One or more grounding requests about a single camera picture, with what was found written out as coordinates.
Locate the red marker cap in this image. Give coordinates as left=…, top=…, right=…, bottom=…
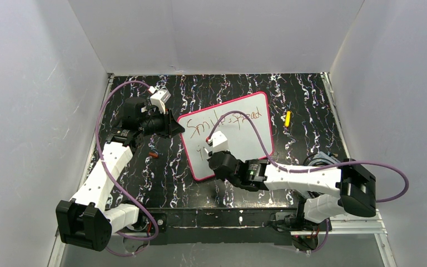
left=149, top=152, right=159, bottom=159

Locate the pink framed whiteboard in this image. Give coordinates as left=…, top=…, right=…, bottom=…
left=177, top=92, right=274, bottom=181

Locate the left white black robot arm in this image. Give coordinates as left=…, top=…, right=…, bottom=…
left=56, top=96, right=185, bottom=251

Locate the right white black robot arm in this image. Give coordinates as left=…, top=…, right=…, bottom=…
left=208, top=151, right=376, bottom=224

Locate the yellow marker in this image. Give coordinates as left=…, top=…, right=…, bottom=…
left=284, top=111, right=291, bottom=127

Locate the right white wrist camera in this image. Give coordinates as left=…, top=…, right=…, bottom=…
left=206, top=131, right=229, bottom=153

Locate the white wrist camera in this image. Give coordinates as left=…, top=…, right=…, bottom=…
left=148, top=86, right=171, bottom=114
left=206, top=131, right=229, bottom=153

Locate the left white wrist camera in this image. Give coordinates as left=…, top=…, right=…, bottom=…
left=148, top=86, right=171, bottom=114

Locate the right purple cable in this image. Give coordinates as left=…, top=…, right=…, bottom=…
left=206, top=110, right=410, bottom=253

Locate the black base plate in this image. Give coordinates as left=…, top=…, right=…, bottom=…
left=112, top=208, right=319, bottom=246

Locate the aluminium rail frame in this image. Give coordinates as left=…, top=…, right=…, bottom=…
left=47, top=73, right=393, bottom=267

